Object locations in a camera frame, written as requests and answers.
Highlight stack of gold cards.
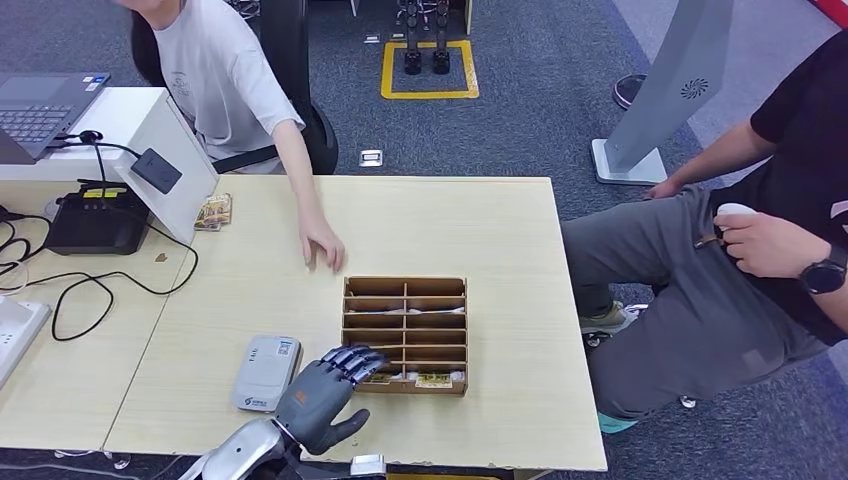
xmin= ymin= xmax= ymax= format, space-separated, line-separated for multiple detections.
xmin=193 ymin=198 xmax=230 ymax=232

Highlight chrome stool base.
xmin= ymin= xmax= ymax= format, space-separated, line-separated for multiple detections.
xmin=582 ymin=303 xmax=697 ymax=409

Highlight red object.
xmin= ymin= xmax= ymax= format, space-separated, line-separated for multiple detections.
xmin=809 ymin=0 xmax=848 ymax=29

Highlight black flat scanner pad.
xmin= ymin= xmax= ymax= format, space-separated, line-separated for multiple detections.
xmin=130 ymin=148 xmax=183 ymax=195

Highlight white handheld controller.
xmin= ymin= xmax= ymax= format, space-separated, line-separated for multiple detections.
xmin=715 ymin=202 xmax=758 ymax=232

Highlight long black cable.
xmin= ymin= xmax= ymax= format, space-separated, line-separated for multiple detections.
xmin=0 ymin=221 xmax=200 ymax=343

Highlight person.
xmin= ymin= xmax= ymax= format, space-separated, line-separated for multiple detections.
xmin=561 ymin=29 xmax=848 ymax=435
xmin=112 ymin=0 xmax=347 ymax=274

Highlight black robot leg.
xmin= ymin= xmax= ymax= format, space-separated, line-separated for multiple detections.
xmin=402 ymin=0 xmax=425 ymax=76
xmin=430 ymin=0 xmax=452 ymax=75

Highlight dark shoe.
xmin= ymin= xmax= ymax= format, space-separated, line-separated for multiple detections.
xmin=612 ymin=73 xmax=647 ymax=111

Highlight thin white cable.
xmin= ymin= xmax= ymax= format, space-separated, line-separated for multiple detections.
xmin=0 ymin=259 xmax=31 ymax=297

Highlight cardboard compartment box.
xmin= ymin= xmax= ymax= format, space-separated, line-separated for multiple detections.
xmin=339 ymin=275 xmax=469 ymax=398

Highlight black office chair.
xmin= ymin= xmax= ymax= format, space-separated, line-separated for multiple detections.
xmin=211 ymin=0 xmax=339 ymax=176

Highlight white desk riser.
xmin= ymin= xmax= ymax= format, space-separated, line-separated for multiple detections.
xmin=0 ymin=86 xmax=220 ymax=246

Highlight person's left hand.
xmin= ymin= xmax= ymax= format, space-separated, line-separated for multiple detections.
xmin=298 ymin=210 xmax=347 ymax=274
xmin=714 ymin=210 xmax=833 ymax=280

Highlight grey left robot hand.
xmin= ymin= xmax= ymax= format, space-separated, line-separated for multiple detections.
xmin=274 ymin=344 xmax=389 ymax=457

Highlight person's right hand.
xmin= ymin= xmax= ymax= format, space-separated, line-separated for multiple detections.
xmin=643 ymin=176 xmax=685 ymax=201

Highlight white power strip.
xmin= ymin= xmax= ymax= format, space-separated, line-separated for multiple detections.
xmin=0 ymin=296 xmax=52 ymax=392

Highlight black desktop terminal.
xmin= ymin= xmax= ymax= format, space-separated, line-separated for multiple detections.
xmin=42 ymin=180 xmax=152 ymax=257

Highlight grey laptop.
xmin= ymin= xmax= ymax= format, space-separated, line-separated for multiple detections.
xmin=0 ymin=71 xmax=111 ymax=166

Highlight grey kiosk stand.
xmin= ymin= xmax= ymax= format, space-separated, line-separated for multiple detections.
xmin=590 ymin=0 xmax=735 ymax=186

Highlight grey card reader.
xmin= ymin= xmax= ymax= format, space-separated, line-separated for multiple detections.
xmin=230 ymin=334 xmax=303 ymax=413

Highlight black laptop power cable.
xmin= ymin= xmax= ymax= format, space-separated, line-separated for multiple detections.
xmin=49 ymin=130 xmax=144 ymax=193

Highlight black wristwatch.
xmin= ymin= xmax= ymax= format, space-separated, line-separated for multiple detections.
xmin=798 ymin=243 xmax=848 ymax=296

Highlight metal chair base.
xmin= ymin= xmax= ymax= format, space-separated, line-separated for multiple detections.
xmin=221 ymin=0 xmax=261 ymax=21

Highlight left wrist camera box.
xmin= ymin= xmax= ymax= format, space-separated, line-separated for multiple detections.
xmin=349 ymin=455 xmax=387 ymax=478

